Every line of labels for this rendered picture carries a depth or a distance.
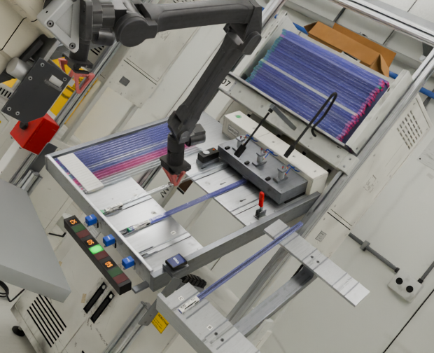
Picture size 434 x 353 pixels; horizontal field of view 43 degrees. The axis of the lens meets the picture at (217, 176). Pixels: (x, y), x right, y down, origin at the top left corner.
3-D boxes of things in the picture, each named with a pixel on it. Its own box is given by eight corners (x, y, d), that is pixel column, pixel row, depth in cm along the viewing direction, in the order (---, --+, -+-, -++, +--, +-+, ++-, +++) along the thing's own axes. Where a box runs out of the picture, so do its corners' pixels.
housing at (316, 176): (305, 209, 197) (313, 178, 188) (220, 144, 225) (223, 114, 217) (320, 202, 201) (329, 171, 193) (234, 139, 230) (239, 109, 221)
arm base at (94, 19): (64, -13, 122) (86, 1, 114) (97, -13, 127) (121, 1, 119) (64, 25, 126) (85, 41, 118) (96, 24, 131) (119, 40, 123)
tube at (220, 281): (176, 319, 137) (176, 316, 136) (171, 315, 138) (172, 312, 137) (302, 225, 165) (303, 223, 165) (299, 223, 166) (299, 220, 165)
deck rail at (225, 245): (152, 292, 158) (153, 277, 154) (149, 288, 159) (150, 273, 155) (317, 206, 197) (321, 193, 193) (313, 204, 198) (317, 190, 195)
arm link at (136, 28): (256, -17, 149) (276, 5, 144) (241, 24, 159) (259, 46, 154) (103, -6, 126) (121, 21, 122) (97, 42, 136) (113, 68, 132)
